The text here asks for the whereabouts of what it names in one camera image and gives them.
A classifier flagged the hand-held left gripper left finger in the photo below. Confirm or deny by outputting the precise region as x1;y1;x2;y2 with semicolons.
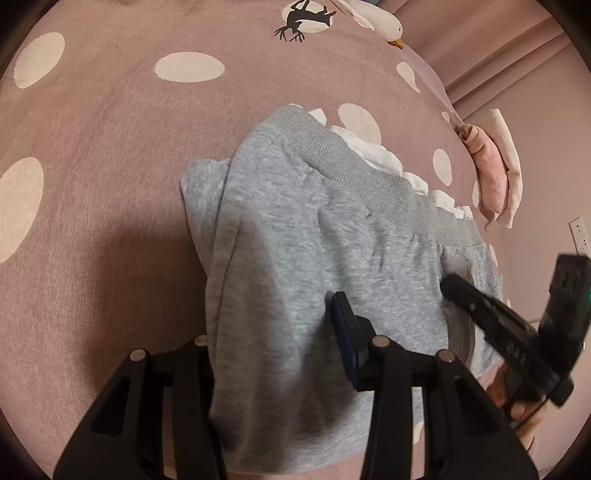
53;335;227;480

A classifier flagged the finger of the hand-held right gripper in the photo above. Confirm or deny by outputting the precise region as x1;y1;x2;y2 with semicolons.
542;253;591;385
440;274;537;366

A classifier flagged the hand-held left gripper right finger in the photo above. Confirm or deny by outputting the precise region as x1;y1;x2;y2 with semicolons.
330;291;539;480

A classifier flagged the grey printed sweatshirt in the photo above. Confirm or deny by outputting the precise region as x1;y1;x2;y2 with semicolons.
179;105;507;476

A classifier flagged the person's right hand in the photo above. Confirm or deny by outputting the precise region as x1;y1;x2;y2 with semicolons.
488;366;553;438

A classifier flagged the pink folded garment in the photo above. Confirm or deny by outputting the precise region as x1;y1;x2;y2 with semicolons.
458;124;509;228

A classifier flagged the pink polka dot blanket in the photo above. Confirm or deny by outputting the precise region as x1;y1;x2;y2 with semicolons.
0;0;506;480

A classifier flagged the white goose plush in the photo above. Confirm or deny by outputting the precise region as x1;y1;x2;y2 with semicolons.
332;0;405;49

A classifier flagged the white wall socket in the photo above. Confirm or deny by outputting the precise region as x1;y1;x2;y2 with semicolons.
570;215;591;256

